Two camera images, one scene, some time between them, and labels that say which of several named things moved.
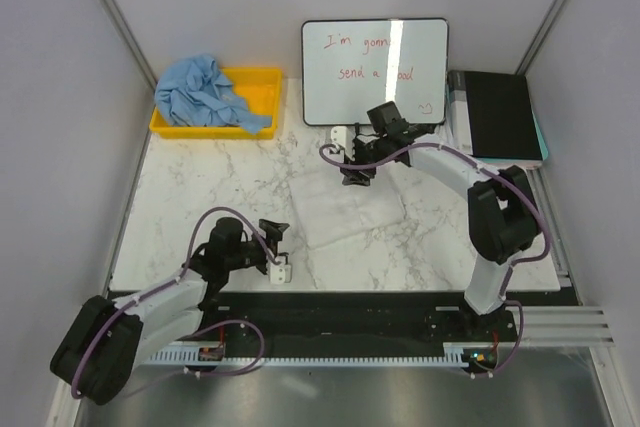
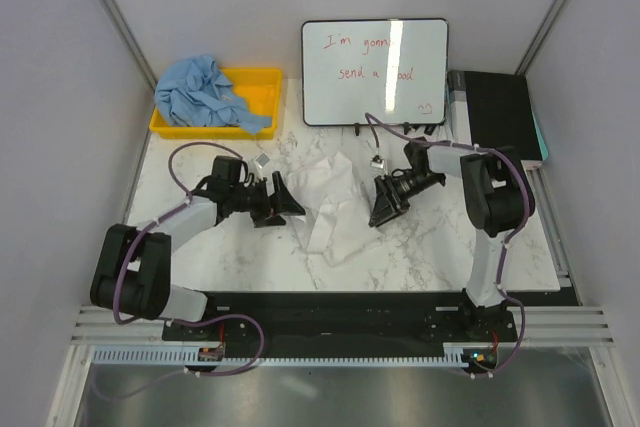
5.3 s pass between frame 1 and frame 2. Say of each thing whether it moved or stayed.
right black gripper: moved
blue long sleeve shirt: stayed
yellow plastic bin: stayed
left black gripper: moved
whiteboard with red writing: stayed
